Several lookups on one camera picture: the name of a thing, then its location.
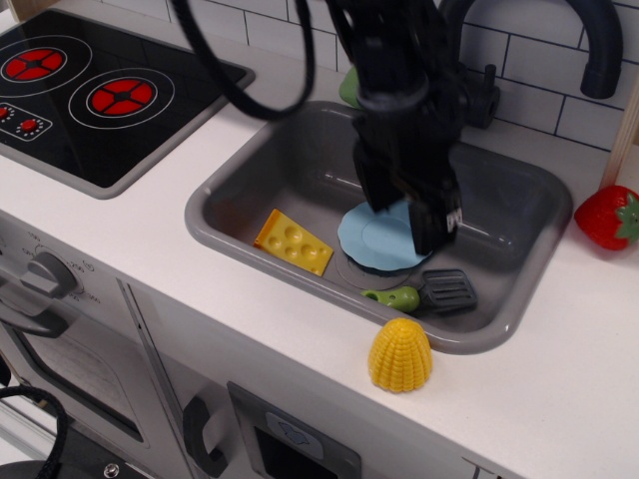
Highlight grey dishwasher control panel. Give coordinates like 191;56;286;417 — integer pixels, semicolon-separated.
227;382;362;479

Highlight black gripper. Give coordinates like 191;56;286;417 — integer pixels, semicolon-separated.
353;74;468;255

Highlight yellow corn cob piece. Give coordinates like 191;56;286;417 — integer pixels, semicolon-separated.
367;317;433;393

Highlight grey oven knob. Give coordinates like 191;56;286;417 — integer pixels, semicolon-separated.
20;251;79;298

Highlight green handled grey spatula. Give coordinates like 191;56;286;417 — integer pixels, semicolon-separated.
360;268;478;314

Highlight black cable lower left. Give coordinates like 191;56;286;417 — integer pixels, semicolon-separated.
0;384;69;479

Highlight dark grey faucet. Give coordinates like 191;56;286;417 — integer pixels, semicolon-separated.
439;1;624;144

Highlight green round toy object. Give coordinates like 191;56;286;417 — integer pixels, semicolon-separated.
338;66;361;110

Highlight grey plastic sink basin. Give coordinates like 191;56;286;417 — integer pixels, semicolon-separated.
185;102;573;354

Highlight grey oven door handle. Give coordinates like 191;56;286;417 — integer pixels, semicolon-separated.
1;277;69;338

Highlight dark grey cabinet handle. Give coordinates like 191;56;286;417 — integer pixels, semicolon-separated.
182;396;229;478

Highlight black toy stove top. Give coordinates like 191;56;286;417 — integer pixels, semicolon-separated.
1;10;227;200

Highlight black braided cable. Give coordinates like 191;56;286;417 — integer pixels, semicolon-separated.
169;0;317;121

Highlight wooden shelf post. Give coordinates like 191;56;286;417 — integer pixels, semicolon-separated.
599;78;638;190

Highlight yellow cheese wedge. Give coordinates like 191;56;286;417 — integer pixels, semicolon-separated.
253;209;333;276

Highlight blue round plate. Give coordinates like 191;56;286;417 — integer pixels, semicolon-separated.
337;201;432;271

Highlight red toy strawberry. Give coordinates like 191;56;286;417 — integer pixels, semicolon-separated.
574;185;638;250

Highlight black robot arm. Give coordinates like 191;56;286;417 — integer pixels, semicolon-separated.
328;1;468;254

